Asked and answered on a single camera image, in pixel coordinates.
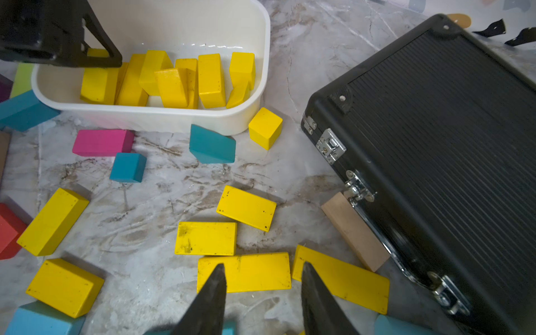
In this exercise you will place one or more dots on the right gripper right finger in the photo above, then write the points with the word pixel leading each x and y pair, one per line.
pixel 321 313

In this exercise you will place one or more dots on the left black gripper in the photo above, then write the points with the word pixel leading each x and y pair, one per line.
pixel 53 32

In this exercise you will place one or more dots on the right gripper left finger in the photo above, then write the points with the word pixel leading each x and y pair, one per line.
pixel 206 314

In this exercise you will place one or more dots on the long yellow block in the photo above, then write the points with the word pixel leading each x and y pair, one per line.
pixel 349 282
pixel 99 85

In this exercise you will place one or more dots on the long teal block centre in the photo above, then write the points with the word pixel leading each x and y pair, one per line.
pixel 229 328

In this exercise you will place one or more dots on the green block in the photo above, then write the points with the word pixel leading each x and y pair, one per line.
pixel 22 81

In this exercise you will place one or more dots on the long yellow block diagonal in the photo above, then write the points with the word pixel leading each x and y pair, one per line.
pixel 249 273

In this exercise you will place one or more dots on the light blue cylinder block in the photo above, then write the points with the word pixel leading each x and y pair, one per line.
pixel 385 325

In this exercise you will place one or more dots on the teal block left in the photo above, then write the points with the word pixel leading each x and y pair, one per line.
pixel 25 111

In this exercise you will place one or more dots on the tan wood block by case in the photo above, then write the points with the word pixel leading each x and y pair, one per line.
pixel 360 238

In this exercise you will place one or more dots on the magenta block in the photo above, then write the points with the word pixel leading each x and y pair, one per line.
pixel 102 143

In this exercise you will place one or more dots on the small teal cube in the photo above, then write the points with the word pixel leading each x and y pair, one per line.
pixel 128 168

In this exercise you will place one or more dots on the teal wedge block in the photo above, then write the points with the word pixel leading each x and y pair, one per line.
pixel 211 147

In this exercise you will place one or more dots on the yellow upright block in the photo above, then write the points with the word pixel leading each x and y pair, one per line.
pixel 46 232

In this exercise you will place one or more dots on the yellow cube near case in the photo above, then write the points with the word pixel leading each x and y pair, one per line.
pixel 265 128

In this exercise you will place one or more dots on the red block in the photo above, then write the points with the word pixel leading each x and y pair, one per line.
pixel 11 229

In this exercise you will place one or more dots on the black hard case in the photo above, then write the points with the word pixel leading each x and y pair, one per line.
pixel 434 139

